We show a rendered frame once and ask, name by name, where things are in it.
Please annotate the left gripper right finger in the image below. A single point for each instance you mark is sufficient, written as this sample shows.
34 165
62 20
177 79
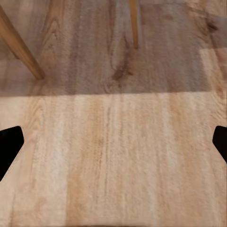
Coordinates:
220 141

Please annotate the straight chair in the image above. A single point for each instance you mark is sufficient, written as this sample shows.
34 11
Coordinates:
134 23

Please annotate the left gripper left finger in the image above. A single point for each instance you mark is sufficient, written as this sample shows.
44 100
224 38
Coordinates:
11 141

